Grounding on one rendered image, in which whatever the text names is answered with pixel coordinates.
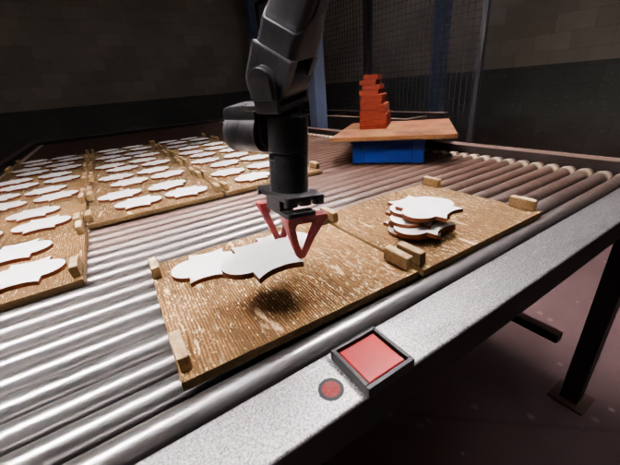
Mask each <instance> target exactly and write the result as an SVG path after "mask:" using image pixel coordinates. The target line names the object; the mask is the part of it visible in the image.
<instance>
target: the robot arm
mask: <svg viewBox="0 0 620 465"><path fill-rule="evenodd" d="M328 3H329V0H268V3H267V4H266V6H265V8H264V11H263V14H262V18H261V22H260V27H259V32H258V36H257V39H252V42H251V47H250V52H249V56H248V62H247V67H246V72H245V78H246V84H247V87H248V89H249V91H250V96H251V101H241V102H240V103H237V104H235V105H232V106H231V105H230V106H229V107H226V108H224V110H223V116H224V123H223V128H222V133H223V137H224V140H225V142H226V144H227V146H228V147H229V148H230V149H233V150H241V151H253V152H270V153H269V154H268V159H269V181H270V184H269V185H258V186H257V193H258V194H259V195H260V194H263V195H265V196H267V199H264V200H258V201H256V206H257V208H258V209H259V211H260V213H261V215H262V217H263V218H264V220H265V222H266V224H267V225H268V227H269V229H270V231H271V233H272V235H273V237H274V239H275V240H276V239H279V238H284V237H287V235H288V238H289V240H290V243H291V245H292V249H293V251H294V253H295V254H296V256H297V257H299V258H304V257H306V255H307V253H308V251H309V249H310V247H311V244H312V242H313V241H314V239H315V237H316V235H317V233H318V232H319V230H320V228H321V227H322V225H323V223H324V222H325V220H326V218H327V217H328V213H327V212H326V211H324V210H322V209H320V210H314V209H311V208H305V209H295V208H298V205H299V206H301V207H303V206H310V205H312V201H313V204H314V205H315V204H322V203H324V193H321V192H319V191H316V190H314V189H312V188H309V187H308V116H305V113H300V109H299V108H294V107H296V106H298V105H300V104H302V103H305V102H307V101H309V97H308V85H309V82H310V79H311V76H312V74H313V71H314V68H315V65H316V61H317V58H318V55H316V51H317V48H318V45H319V43H320V40H321V37H322V34H323V29H324V20H325V16H326V13H327V9H328ZM271 210H273V211H274V212H276V213H278V214H279V215H280V219H281V222H282V228H281V232H280V234H279V232H278V230H277V228H276V226H275V224H274V222H273V219H272V218H271V216H270V214H269V212H270V211H271ZM309 222H312V224H311V226H310V229H309V232H308V234H307V236H306V239H305V242H304V246H303V248H302V249H301V247H300V245H299V241H298V237H297V233H296V228H297V225H299V224H304V223H309Z"/></svg>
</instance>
